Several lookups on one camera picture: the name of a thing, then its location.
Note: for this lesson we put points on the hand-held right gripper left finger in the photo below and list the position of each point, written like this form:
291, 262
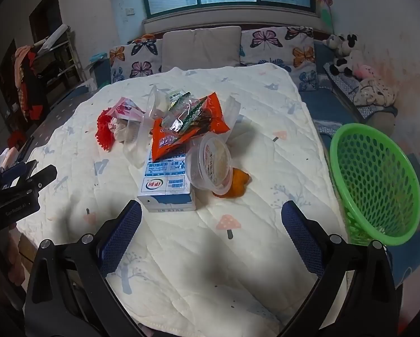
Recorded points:
122, 233

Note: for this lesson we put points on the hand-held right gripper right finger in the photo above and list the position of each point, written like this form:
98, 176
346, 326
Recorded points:
301, 235

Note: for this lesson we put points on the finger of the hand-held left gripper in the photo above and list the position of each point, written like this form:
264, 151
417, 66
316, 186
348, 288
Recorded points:
13, 175
45, 176

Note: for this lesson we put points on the red knitted cloth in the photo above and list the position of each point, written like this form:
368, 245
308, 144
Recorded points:
104, 130

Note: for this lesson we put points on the green plastic basket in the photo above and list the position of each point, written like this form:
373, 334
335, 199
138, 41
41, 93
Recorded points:
371, 182

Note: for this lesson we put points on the blue white milk carton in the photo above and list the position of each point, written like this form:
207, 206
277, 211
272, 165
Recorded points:
168, 186

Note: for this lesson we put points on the orange peel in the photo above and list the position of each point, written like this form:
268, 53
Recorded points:
240, 182

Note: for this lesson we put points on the white quilted blanket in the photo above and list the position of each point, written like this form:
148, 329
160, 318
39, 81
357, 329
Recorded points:
196, 270

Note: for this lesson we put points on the red hanging clothes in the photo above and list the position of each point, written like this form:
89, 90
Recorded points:
30, 84

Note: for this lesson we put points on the clear plastic bag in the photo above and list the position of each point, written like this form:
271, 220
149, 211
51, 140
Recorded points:
132, 140

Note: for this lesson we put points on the blue cloth with patterned border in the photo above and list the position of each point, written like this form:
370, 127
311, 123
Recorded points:
326, 127

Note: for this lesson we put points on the clear plastic cup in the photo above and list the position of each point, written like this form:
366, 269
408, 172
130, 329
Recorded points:
211, 163

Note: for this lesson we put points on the metal shelf rack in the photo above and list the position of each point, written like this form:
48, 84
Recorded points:
60, 59

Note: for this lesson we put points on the blue bed sheet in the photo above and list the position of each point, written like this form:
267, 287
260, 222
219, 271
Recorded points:
322, 107

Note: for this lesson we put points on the orange snack packet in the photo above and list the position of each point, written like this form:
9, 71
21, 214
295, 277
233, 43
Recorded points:
203, 126

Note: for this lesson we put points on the green striped wrapper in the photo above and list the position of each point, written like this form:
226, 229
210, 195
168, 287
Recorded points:
185, 112

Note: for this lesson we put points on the small butterfly print pillow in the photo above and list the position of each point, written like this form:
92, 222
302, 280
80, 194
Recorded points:
136, 59

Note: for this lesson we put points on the patterned blue covered box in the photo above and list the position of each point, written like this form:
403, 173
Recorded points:
340, 84

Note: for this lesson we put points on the spotted cream cloth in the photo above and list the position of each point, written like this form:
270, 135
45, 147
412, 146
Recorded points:
375, 91

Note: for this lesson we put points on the pink plush toy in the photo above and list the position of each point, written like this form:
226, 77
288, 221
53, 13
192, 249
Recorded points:
364, 72

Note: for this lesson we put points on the cow plush toy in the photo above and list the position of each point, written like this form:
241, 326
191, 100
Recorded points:
343, 51

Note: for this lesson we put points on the large butterfly print pillow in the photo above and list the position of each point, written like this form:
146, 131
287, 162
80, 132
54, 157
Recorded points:
276, 47

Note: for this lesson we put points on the beige cushion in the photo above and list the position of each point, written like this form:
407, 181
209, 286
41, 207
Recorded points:
199, 49

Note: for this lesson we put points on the colourful wall decoration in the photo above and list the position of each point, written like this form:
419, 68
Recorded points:
324, 3

